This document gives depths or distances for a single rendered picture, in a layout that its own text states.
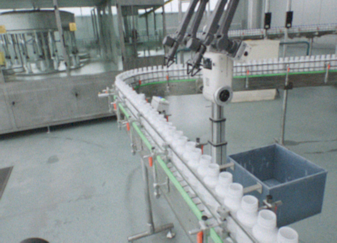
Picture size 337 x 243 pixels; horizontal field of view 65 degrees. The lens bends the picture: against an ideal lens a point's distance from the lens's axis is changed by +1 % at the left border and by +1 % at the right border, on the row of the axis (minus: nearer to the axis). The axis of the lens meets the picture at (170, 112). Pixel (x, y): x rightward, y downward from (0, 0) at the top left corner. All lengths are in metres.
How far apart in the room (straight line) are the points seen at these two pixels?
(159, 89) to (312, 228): 1.92
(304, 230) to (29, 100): 3.96
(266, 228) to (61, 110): 4.20
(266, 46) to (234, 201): 4.98
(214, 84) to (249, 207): 1.38
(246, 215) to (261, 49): 4.99
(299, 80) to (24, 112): 3.92
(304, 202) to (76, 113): 3.89
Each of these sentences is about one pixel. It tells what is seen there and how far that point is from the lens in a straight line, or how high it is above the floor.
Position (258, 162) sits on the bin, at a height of 0.87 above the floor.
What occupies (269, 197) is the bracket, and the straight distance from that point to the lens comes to 0.82.
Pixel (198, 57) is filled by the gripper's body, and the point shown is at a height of 1.38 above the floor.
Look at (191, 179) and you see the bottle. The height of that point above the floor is 1.06.
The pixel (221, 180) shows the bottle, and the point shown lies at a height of 1.16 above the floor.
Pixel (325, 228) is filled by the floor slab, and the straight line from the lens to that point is 2.57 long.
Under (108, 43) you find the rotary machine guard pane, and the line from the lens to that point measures 4.52.
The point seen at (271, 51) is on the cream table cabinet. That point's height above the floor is 0.99.
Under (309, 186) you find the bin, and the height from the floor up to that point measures 0.90.
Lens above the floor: 1.58
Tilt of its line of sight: 18 degrees down
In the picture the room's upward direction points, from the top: 3 degrees counter-clockwise
